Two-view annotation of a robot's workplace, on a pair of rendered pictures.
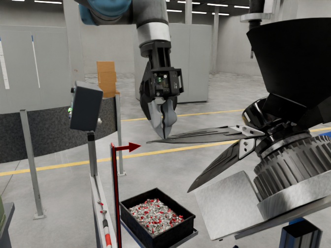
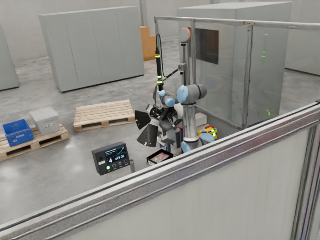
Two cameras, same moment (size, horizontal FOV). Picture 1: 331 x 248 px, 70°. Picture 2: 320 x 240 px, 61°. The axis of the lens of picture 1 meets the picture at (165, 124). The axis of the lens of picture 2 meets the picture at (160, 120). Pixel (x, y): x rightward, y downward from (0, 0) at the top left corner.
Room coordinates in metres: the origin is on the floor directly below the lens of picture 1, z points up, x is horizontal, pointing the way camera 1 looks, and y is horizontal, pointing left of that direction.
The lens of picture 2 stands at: (0.90, 2.31, 2.32)
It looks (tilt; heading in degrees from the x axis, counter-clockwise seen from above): 25 degrees down; 264
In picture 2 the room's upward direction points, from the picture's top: 5 degrees counter-clockwise
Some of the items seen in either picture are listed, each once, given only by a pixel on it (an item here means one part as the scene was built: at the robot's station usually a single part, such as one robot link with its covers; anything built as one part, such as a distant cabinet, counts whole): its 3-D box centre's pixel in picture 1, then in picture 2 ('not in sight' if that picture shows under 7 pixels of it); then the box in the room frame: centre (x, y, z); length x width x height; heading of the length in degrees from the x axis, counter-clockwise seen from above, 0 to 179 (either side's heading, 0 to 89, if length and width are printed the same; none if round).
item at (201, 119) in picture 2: not in sight; (197, 119); (0.13, -0.60, 0.92); 0.17 x 0.16 x 0.11; 22
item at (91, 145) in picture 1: (92, 154); (132, 169); (0.96, 0.32, 0.96); 0.03 x 0.03 x 0.20; 22
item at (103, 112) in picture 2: not in sight; (104, 114); (1.48, -3.19, 0.07); 1.20 x 1.00 x 0.15; 4
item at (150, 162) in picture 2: (155, 217); (160, 158); (0.68, 0.03, 0.85); 0.22 x 0.17 x 0.07; 37
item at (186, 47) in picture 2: not in sight; (187, 114); (0.20, -0.81, 0.90); 0.08 x 0.06 x 1.80; 147
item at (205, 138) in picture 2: not in sight; (206, 142); (0.35, 0.49, 1.23); 0.13 x 0.12 x 0.14; 15
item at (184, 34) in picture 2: not in sight; (184, 35); (0.20, -0.81, 1.88); 0.16 x 0.07 x 0.16; 147
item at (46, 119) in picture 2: not in sight; (45, 121); (2.53, -2.64, 0.31); 0.60 x 0.42 x 0.33; 117
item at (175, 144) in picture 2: not in sight; (179, 137); (0.37, -0.54, 0.73); 0.15 x 0.09 x 0.22; 22
